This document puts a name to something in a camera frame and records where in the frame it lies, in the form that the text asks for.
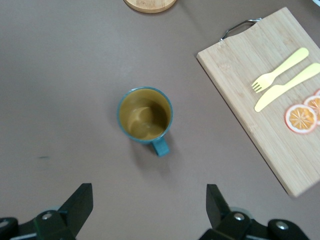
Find teal cup with yellow inside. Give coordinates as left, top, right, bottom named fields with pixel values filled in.
left=117, top=86, right=174, bottom=158

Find brown table cover mat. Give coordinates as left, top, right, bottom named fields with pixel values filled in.
left=0, top=0, right=320, bottom=240

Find orange slice toy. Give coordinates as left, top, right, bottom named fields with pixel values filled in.
left=283, top=104, right=318, bottom=135
left=303, top=95, right=320, bottom=124

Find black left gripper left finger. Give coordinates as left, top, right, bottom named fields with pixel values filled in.
left=0, top=182, right=94, bottom=240

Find wooden mug rack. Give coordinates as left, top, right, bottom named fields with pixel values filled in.
left=122, top=0, right=179, bottom=14

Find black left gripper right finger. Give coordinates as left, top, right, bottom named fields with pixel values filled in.
left=199, top=184, right=311, bottom=240

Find bamboo cutting board, metal handle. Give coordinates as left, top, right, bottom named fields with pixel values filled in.
left=196, top=6, right=320, bottom=199

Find yellow plastic fork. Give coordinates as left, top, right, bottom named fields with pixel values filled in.
left=250, top=47, right=310, bottom=94

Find yellow plastic knife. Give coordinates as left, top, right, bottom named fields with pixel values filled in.
left=254, top=62, right=320, bottom=113

